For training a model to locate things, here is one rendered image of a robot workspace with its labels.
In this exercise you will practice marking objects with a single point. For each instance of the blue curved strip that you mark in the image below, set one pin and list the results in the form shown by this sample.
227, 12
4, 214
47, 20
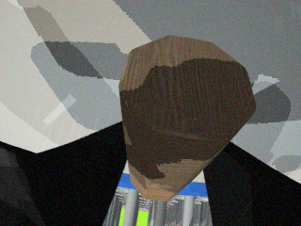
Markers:
192, 189

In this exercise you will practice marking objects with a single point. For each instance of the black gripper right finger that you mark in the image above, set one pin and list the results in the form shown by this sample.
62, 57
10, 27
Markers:
244, 191

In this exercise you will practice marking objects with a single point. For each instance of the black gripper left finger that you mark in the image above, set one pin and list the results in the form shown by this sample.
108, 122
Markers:
70, 185

